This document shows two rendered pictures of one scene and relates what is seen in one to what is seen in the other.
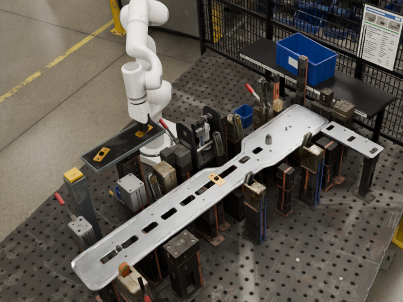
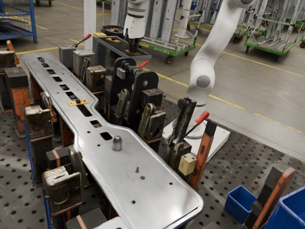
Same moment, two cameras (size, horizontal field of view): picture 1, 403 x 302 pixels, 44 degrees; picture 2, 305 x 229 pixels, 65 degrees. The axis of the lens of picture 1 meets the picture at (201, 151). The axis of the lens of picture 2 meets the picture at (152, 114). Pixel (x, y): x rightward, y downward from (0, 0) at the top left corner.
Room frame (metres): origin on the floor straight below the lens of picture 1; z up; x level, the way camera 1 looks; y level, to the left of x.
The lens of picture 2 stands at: (1.85, -0.96, 1.52)
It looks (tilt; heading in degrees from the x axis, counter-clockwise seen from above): 30 degrees down; 88
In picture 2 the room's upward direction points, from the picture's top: 9 degrees clockwise
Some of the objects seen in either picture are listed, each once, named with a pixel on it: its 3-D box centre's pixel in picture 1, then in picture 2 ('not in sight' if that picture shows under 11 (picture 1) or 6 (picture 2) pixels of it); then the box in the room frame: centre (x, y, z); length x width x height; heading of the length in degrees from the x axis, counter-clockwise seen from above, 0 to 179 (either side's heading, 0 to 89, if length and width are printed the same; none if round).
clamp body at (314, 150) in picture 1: (310, 175); (64, 214); (1.65, -0.50, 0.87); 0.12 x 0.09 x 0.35; 39
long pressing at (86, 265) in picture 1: (214, 183); (74, 102); (1.54, -0.04, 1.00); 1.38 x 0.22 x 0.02; 129
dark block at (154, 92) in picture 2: (220, 147); (146, 134); (1.87, -0.10, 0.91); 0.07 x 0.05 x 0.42; 39
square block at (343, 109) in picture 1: (340, 133); not in sight; (1.92, -0.71, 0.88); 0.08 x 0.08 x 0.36; 39
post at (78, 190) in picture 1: (86, 211); (99, 71); (1.51, 0.54, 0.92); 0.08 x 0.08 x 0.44; 39
